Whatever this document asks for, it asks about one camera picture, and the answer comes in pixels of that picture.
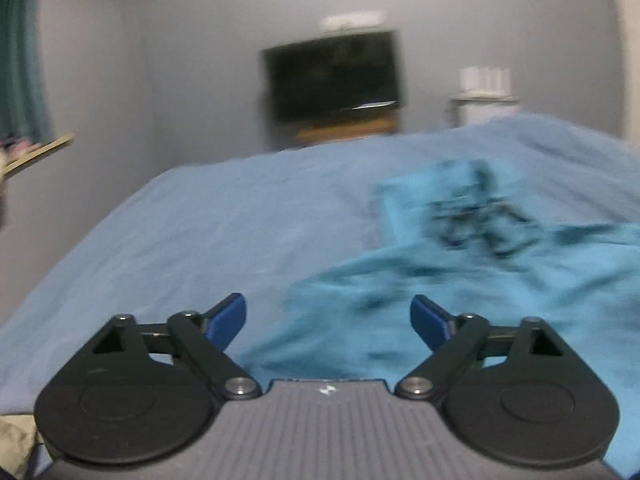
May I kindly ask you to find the black television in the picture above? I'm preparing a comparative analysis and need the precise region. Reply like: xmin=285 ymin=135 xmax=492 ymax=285
xmin=261 ymin=30 xmax=404 ymax=123

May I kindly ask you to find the beige cloth at bedside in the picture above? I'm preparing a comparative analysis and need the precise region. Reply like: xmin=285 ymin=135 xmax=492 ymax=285
xmin=0 ymin=414 xmax=45 ymax=480

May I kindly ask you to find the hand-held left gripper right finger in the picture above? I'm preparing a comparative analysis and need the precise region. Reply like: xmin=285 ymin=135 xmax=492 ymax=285
xmin=394 ymin=295 xmax=573 ymax=402

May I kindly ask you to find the wooden window sill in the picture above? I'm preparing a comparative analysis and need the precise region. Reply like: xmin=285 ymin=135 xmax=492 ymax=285
xmin=4 ymin=133 xmax=76 ymax=177

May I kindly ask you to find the light blue bed blanket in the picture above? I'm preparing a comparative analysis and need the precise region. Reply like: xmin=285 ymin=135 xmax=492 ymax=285
xmin=0 ymin=112 xmax=640 ymax=480

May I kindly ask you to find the pink plush toy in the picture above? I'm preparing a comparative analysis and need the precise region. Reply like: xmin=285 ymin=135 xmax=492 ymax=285
xmin=0 ymin=136 xmax=41 ymax=157

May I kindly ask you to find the wooden television stand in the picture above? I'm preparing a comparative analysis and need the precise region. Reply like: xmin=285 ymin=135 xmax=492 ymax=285
xmin=295 ymin=117 xmax=400 ymax=145

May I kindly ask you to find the teal curtain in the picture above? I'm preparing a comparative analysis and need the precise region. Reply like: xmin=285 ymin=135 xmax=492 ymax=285
xmin=0 ymin=0 xmax=56 ymax=145

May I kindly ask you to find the white wall power strip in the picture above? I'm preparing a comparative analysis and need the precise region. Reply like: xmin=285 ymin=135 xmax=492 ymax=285
xmin=321 ymin=11 xmax=387 ymax=29

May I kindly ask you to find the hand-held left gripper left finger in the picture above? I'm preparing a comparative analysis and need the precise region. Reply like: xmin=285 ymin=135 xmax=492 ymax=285
xmin=86 ymin=292 xmax=263 ymax=402

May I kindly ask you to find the blue tie-dye jacket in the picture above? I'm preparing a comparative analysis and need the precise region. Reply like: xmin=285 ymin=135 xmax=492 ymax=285
xmin=240 ymin=159 xmax=640 ymax=478

